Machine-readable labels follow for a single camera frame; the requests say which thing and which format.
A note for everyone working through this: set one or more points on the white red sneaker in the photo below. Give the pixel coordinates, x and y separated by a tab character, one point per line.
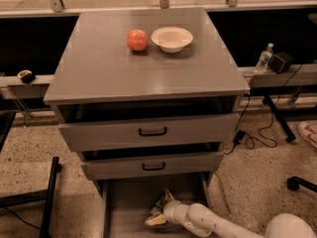
308	132

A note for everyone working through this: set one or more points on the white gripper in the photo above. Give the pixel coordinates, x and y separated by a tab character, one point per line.
169	209

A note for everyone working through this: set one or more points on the black caster leg right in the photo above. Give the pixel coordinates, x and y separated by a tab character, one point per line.
294	183

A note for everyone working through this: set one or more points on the grey top drawer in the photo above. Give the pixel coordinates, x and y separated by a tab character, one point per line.
125	134

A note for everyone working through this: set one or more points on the black stand leg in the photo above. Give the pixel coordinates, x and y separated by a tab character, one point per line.
290	137

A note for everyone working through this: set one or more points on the clear water bottle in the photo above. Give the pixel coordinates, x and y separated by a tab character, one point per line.
264	58

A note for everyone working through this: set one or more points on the grey drawer cabinet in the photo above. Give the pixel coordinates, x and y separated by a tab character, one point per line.
100	79

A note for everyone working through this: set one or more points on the grey drawer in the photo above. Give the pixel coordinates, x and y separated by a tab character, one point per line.
152	166
127	204
125	134

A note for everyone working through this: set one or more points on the grey middle drawer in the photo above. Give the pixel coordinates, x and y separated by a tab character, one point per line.
152	166

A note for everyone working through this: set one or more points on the white bowl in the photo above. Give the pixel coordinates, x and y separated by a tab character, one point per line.
171	39

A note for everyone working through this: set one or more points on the grey bottom drawer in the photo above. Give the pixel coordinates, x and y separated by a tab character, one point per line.
127	204

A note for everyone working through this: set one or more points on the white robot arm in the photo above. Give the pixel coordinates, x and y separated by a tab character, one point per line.
202	221

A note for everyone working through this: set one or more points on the green 7up can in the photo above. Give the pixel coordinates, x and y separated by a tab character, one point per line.
159	206

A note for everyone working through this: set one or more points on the small black box speaker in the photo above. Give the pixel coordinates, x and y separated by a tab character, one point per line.
280	62

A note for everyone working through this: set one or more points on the red apple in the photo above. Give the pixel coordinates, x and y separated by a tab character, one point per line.
137	40

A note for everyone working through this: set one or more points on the black yellow tape measure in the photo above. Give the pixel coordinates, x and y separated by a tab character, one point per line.
26	76

